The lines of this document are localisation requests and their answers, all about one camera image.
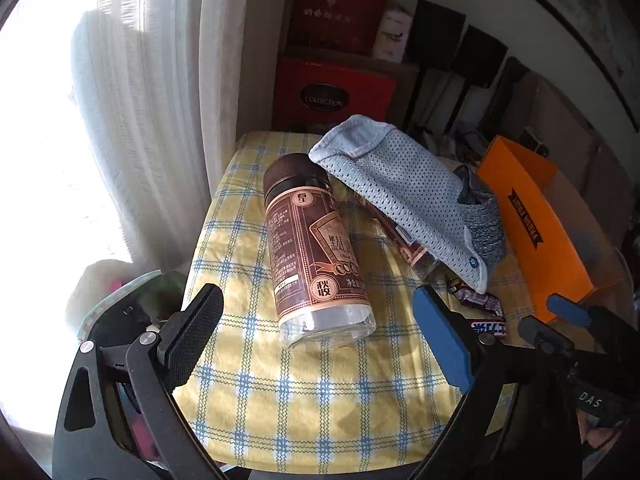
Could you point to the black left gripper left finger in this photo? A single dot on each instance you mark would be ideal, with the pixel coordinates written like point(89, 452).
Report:
point(118, 418)

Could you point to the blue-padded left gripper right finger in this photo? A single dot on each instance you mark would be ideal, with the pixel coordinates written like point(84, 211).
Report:
point(517, 416)

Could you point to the chocolate bar wrapper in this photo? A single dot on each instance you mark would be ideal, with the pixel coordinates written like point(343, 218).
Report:
point(486, 313)

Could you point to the brown labelled plastic jar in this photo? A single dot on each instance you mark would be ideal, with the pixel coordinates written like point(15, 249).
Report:
point(316, 280)

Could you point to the light grey mesh garment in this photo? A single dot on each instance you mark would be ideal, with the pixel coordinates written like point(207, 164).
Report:
point(409, 185)

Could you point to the yellow plaid tablecloth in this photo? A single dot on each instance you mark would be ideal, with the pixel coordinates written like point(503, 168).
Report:
point(378, 403)

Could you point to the orange cardboard box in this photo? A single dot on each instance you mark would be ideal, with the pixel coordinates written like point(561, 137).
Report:
point(560, 246)

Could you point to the brown sofa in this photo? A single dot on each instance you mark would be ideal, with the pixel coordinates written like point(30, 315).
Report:
point(529, 110)

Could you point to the right black speaker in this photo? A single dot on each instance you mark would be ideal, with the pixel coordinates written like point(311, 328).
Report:
point(479, 58)

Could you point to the black speaker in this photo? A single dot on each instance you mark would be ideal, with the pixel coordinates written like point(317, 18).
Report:
point(479, 58)
point(434, 36)

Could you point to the red Ferrero gift bag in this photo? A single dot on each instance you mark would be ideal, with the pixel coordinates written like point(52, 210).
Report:
point(314, 97)

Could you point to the left black speaker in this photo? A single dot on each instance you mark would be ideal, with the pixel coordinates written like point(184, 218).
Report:
point(434, 36)

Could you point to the framed ink painting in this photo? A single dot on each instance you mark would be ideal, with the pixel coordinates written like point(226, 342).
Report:
point(608, 31)

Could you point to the red tea gift bag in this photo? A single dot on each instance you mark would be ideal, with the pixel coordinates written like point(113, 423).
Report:
point(348, 26)

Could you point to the white curtain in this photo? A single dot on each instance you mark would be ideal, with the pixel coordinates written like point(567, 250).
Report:
point(166, 87)

